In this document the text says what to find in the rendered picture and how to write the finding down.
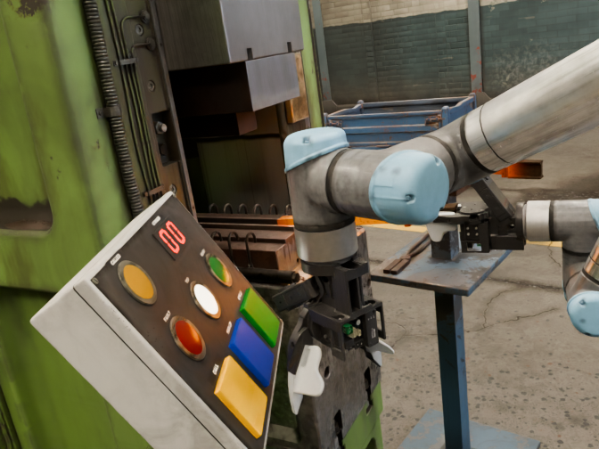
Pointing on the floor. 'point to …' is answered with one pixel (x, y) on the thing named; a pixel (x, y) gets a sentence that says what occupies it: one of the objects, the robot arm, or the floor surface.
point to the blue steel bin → (397, 119)
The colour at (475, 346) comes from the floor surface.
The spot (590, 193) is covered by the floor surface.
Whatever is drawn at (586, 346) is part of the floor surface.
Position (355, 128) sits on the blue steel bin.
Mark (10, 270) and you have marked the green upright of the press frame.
